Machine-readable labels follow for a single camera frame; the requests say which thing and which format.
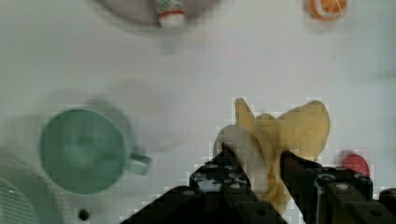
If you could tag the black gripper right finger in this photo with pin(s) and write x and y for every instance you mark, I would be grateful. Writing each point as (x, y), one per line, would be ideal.
(327, 195)

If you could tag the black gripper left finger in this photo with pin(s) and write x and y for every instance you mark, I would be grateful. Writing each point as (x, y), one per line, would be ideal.
(219, 192)

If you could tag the peeled toy banana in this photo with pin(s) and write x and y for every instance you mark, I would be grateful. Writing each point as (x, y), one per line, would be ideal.
(259, 141)

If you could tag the green mug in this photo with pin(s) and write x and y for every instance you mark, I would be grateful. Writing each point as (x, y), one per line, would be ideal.
(86, 151)

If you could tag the red fruit toy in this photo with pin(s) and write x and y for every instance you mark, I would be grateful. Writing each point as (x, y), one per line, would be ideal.
(355, 162)

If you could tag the orange slice toy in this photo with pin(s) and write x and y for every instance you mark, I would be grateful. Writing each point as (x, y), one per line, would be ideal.
(326, 10)

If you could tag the red ketchup bottle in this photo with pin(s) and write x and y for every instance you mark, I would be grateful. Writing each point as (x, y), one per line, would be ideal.
(171, 13)

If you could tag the grey round plate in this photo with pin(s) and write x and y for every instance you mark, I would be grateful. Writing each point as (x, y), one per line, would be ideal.
(144, 12)

